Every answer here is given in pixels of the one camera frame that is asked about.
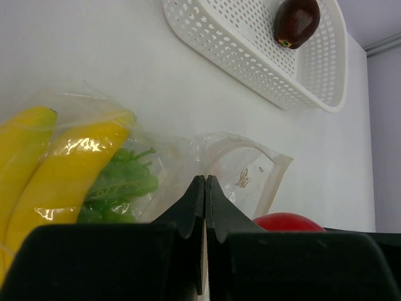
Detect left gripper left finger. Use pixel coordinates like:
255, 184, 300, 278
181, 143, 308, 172
1, 176, 206, 300

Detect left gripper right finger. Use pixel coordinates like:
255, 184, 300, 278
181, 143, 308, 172
205, 176, 400, 300

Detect red fake tomato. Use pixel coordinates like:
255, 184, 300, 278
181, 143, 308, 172
253, 213, 325, 232

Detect green fake grapes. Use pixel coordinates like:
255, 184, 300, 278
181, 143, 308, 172
77, 147, 159, 223

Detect clear zip top bag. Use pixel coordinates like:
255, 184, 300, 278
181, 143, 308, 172
1, 89, 292, 256

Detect dark purple fake fruit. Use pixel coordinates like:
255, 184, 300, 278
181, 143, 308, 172
273, 0, 320, 50

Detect yellow fake bananas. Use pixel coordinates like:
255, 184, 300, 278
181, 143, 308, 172
4, 110, 136, 270

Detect white perforated plastic basket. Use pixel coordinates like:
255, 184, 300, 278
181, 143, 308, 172
162, 0, 348, 113

